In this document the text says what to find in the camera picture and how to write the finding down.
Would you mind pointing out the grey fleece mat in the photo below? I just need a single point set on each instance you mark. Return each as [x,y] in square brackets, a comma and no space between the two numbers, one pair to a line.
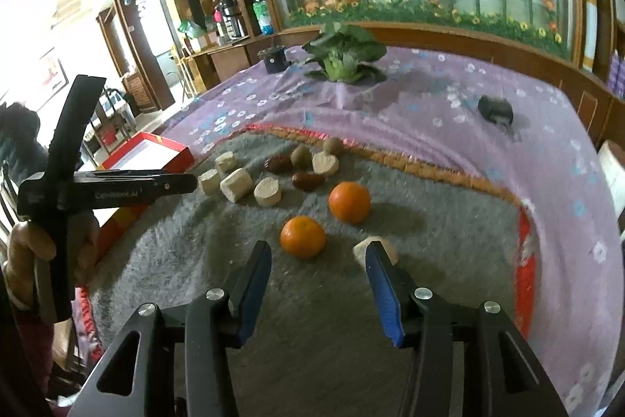
[317,324]

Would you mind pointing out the green plastic bottle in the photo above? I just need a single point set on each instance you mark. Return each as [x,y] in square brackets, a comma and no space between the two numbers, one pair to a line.
[262,14]

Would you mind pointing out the purple floral cloth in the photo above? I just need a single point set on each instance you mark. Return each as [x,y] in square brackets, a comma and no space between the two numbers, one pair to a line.
[464,153]

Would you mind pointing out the orange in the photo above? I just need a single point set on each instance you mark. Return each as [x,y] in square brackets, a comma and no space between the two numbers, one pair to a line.
[349,201]
[302,237]

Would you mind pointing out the framed wall picture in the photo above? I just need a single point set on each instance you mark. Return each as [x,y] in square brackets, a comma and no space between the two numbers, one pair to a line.
[51,75]

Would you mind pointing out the brown round fruit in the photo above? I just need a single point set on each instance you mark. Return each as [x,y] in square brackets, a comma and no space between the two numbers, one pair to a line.
[333,147]
[301,157]

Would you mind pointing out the red cardboard box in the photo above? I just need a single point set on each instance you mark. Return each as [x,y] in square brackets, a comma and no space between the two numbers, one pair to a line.
[146,153]

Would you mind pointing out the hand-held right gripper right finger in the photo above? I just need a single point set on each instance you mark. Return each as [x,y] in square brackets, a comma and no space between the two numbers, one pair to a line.
[385,295]

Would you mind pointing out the yellow box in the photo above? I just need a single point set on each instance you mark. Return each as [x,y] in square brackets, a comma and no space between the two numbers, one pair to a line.
[202,42]

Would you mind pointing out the person's left forearm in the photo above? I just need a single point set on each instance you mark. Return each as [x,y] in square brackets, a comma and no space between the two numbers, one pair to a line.
[29,339]

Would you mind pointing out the green bag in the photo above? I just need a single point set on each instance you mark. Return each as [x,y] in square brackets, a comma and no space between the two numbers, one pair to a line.
[191,28]

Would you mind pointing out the small black device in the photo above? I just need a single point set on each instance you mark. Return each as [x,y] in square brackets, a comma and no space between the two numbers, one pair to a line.
[495,109]

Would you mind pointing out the green leafy vegetable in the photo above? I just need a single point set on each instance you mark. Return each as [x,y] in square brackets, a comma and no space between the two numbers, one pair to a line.
[344,50]

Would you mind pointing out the white object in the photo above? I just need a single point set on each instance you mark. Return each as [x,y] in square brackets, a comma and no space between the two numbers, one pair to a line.
[613,170]

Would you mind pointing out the person's left hand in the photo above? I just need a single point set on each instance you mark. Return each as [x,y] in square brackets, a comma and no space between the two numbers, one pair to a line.
[29,246]

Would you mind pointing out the beige food chunk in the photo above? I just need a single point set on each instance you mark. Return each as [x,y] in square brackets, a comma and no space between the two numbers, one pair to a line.
[209,182]
[385,247]
[237,185]
[325,163]
[225,161]
[268,192]

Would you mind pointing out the black cylinder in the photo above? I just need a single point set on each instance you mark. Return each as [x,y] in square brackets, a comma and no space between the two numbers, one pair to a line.
[272,60]

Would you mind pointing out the wooden counter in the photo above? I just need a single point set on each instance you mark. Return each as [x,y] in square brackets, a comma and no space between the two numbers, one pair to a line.
[234,60]

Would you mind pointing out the red date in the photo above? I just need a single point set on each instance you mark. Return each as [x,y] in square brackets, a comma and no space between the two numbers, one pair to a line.
[278,164]
[307,181]

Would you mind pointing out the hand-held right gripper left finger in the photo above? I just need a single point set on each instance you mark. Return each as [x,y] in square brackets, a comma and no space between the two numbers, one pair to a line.
[255,280]

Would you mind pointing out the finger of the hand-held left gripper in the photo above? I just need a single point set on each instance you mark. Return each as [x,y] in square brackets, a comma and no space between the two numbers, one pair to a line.
[146,190]

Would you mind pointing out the black silver thermos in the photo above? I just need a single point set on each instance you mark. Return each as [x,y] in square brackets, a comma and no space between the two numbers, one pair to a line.
[229,19]

